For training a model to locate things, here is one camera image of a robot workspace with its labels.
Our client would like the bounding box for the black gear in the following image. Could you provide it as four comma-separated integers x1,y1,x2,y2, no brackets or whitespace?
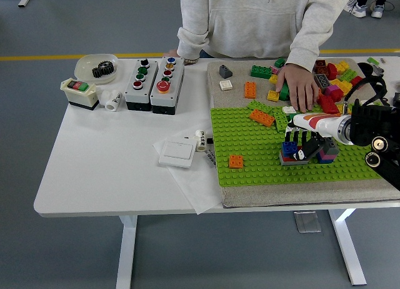
91,61,115,81

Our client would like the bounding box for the white wall switch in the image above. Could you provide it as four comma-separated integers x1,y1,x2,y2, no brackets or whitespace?
158,137,198,170

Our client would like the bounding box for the green studded baseplate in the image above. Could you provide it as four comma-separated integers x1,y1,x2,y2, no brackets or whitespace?
210,104,386,188

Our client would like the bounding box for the white paper sheet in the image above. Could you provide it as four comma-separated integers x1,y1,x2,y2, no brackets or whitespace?
152,134,223,215

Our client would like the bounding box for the small white pipe fitting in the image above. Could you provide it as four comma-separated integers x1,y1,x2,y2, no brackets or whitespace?
194,129,208,153

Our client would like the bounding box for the grey-brown mat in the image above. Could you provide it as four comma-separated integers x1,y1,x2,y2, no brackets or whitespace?
206,58,400,209

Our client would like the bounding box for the white plastic bowl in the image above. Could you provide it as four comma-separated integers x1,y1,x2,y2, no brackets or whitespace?
74,53,120,85

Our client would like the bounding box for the lime green long brick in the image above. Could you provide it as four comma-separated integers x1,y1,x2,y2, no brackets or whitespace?
273,111,290,134
247,99,273,114

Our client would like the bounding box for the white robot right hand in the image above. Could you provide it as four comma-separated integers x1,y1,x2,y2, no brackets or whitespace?
282,111,348,162

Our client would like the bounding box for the grey four-button control box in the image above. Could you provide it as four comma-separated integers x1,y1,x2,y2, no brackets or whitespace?
124,58,159,111

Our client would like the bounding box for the background person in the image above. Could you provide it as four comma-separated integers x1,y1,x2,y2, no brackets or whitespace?
343,0,395,19

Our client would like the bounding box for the grey long brick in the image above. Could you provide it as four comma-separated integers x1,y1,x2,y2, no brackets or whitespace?
314,73,331,89
279,151,311,166

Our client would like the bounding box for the yellow floor tape line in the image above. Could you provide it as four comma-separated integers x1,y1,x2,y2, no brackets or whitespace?
0,48,400,62

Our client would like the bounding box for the white pipe tee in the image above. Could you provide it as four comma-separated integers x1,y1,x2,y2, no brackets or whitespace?
97,89,123,113

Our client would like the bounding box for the white table leg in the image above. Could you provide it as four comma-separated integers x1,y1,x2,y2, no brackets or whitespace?
327,208,368,286
116,214,139,289

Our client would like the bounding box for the large red brick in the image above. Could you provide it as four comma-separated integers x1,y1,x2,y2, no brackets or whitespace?
316,94,340,115

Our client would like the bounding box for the white label strip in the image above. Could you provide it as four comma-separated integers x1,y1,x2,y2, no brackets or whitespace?
204,148,218,168

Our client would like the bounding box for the silver floor plate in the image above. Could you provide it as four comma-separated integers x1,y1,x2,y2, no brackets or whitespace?
293,210,323,234

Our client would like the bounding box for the dark green long brick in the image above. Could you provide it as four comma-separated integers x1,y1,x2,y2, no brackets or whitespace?
278,83,292,101

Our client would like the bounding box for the orange long brick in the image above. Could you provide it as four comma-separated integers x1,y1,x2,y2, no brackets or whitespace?
249,108,276,128

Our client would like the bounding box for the grey emergency-stop control box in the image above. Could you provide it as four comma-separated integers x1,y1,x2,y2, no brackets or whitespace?
150,56,186,116

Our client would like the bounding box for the cream switch box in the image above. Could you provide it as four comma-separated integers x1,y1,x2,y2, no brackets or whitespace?
59,77,100,112

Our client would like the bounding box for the orange square brick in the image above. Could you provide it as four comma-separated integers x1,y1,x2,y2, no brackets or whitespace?
228,154,245,170

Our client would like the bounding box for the person's right hand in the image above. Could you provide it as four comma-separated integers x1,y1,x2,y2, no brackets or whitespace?
162,49,201,66

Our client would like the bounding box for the person's left hand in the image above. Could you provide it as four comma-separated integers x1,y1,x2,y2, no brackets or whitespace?
275,63,321,113

